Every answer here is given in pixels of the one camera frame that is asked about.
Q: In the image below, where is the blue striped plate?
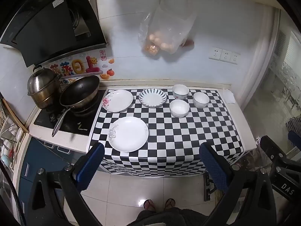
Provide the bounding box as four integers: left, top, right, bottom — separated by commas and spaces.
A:
138, 88, 168, 107

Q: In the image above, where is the clear plastic bag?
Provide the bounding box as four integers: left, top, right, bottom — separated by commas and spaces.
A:
138, 0, 198, 56

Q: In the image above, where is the plain white bowl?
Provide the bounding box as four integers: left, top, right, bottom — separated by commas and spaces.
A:
170, 99, 190, 118

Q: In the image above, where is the dark steel wok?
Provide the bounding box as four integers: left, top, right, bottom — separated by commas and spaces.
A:
52, 75, 100, 138

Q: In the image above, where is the glass sliding door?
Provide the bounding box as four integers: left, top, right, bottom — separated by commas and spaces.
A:
245, 9, 301, 146

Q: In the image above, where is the black gas stove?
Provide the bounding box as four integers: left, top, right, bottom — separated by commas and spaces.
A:
33, 89, 107, 137

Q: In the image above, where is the black range hood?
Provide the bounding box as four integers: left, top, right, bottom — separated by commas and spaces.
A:
0, 0, 107, 67

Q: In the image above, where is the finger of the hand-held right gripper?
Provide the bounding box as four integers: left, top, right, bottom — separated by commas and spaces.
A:
288, 130, 301, 151
260, 135, 290, 170

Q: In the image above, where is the person's right foot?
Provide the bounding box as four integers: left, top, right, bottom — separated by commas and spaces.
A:
165, 198, 176, 211

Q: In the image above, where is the metal dish rack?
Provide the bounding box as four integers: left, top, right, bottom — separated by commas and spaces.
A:
0, 94, 26, 170

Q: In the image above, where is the blue kitchen cabinet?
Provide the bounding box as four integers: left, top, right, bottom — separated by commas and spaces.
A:
17, 138, 87, 217

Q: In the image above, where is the floral print white bowl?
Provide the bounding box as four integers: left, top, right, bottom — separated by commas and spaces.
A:
172, 84, 190, 100

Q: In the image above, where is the pink flower white plate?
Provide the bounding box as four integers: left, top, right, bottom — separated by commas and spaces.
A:
102, 90, 134, 113

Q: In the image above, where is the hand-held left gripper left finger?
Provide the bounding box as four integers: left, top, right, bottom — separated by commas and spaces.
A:
24, 142, 105, 226

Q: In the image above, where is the black white checkered mat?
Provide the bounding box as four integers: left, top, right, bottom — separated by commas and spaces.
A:
86, 88, 246, 177

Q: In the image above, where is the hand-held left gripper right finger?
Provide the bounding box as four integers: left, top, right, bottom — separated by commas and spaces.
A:
199, 142, 278, 226

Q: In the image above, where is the grey flower white plate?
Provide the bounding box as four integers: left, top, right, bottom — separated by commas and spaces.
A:
108, 116, 149, 153

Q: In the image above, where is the person's left foot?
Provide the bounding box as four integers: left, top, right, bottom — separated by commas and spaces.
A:
143, 199, 156, 211

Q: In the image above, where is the white paper towel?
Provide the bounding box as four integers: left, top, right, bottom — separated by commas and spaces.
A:
222, 89, 236, 104

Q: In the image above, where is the person's foot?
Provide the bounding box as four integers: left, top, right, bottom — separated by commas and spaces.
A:
165, 198, 176, 211
143, 199, 156, 211

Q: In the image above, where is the colourful food packet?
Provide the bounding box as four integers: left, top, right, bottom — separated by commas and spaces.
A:
49, 49, 116, 81

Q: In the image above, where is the stainless steel steamer pot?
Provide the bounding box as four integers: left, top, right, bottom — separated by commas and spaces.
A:
27, 65, 63, 110

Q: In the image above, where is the dark rimmed white bowl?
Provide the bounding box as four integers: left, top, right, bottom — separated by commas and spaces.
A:
193, 92, 210, 109

